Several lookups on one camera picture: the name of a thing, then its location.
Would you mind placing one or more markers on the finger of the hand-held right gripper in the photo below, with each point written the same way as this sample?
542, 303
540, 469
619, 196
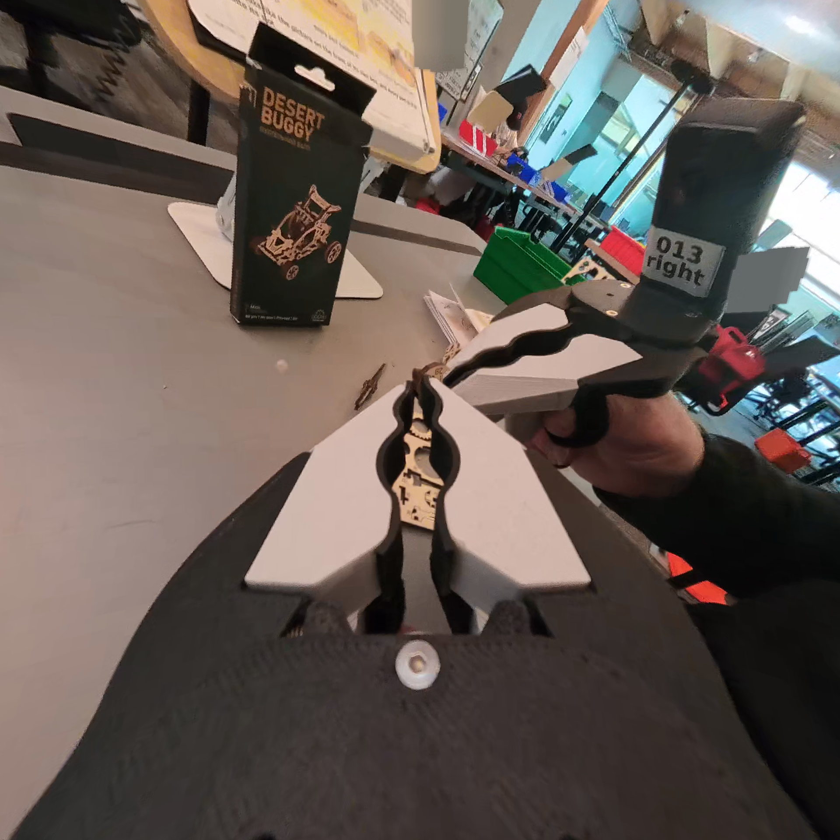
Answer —
558, 380
518, 331

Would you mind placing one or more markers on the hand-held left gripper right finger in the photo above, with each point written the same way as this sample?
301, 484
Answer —
518, 525

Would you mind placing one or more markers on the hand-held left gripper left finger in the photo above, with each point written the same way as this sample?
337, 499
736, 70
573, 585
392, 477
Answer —
321, 525

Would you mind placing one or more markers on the white instruction booklet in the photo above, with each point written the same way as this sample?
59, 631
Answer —
453, 315

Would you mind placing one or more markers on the wooden parts sheet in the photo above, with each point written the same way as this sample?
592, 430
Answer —
417, 485

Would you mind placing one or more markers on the wooden wheel axle assembly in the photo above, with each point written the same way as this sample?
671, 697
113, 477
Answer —
369, 388

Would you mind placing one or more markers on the person's right hand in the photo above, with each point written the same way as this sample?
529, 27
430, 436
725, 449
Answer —
649, 446

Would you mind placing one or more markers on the green plastic bin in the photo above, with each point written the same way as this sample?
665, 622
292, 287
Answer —
518, 262

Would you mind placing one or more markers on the wooden sheet offcut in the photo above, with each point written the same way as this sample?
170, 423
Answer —
584, 270

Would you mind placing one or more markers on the red plastic bin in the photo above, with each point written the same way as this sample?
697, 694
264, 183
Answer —
623, 249

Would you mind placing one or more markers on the orange black object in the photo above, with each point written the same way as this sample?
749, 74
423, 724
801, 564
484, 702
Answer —
695, 581

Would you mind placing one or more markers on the dark kit box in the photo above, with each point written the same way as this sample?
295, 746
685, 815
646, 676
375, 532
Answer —
295, 210

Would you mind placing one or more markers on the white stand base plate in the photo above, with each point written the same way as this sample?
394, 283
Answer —
197, 229

